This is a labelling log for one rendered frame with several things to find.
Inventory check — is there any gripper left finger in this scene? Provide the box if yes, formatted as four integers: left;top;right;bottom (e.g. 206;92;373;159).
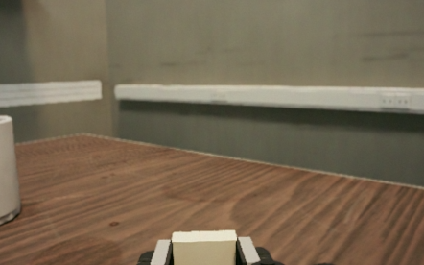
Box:
136;240;174;265

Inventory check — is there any white domino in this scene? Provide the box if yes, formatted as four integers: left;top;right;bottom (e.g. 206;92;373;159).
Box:
172;230;237;265

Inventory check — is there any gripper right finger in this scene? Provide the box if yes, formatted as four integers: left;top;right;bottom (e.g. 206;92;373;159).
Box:
236;237;285;265

